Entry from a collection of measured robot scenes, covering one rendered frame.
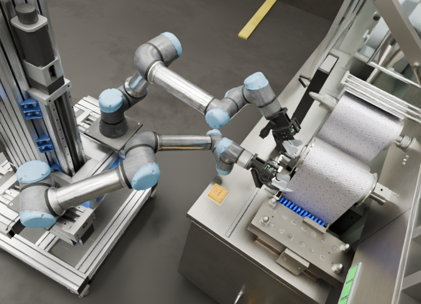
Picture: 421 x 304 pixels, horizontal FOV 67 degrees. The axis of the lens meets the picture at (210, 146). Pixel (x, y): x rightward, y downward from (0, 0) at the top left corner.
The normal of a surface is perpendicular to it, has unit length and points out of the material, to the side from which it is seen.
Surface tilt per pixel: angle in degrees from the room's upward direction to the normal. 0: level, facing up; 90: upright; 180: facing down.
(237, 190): 0
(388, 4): 90
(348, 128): 92
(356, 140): 92
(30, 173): 7
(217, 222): 0
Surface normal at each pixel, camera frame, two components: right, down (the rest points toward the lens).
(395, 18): -0.53, 0.61
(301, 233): 0.17, -0.61
